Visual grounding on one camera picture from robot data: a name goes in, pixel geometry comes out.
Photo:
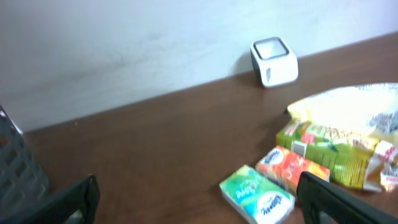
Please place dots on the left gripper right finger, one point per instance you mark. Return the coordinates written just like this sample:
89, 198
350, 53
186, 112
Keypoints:
322, 202

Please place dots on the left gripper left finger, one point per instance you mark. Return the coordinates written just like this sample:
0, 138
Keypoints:
83, 196

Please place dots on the green tea drink carton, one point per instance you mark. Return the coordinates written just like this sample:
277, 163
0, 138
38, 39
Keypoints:
355, 160

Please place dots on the orange Kleenex tissue pack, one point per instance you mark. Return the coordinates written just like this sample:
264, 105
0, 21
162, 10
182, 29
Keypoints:
284, 167

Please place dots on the green Kleenex tissue pack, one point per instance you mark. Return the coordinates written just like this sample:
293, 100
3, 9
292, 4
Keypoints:
256, 198

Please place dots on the yellow white snack bag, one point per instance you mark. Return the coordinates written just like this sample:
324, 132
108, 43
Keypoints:
369, 109

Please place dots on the grey plastic mesh basket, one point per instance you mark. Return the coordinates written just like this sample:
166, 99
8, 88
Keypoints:
23, 181

